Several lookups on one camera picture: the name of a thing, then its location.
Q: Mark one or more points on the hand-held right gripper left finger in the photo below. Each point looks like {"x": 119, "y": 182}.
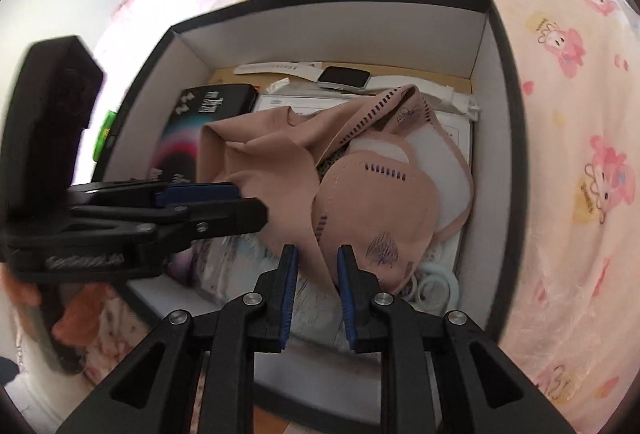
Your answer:
{"x": 289, "y": 294}

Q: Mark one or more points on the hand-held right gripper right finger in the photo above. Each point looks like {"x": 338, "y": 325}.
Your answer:
{"x": 346, "y": 299}

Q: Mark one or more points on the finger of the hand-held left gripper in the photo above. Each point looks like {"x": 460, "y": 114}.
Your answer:
{"x": 225, "y": 216}
{"x": 200, "y": 193}

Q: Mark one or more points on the white printed plastic bag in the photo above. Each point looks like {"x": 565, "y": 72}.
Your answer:
{"x": 235, "y": 264}

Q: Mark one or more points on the dusty pink bra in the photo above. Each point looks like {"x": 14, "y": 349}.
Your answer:
{"x": 375, "y": 214}

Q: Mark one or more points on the white smartwatch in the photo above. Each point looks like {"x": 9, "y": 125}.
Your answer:
{"x": 345, "y": 77}

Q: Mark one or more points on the black cardboard box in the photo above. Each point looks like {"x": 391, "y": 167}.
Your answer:
{"x": 500, "y": 164}

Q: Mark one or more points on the person's left hand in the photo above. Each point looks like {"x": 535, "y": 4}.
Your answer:
{"x": 82, "y": 319}

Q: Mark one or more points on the green packet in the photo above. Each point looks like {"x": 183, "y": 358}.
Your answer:
{"x": 106, "y": 137}

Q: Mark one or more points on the black galaxy print packet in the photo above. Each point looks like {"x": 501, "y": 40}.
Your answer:
{"x": 200, "y": 129}

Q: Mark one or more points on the yellow printed flat package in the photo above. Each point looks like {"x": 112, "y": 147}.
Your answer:
{"x": 230, "y": 79}

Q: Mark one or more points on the pink bow-print pajama pants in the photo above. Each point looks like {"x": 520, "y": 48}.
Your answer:
{"x": 115, "y": 344}

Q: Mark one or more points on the pink cartoon printed blanket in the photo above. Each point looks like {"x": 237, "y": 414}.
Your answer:
{"x": 575, "y": 114}

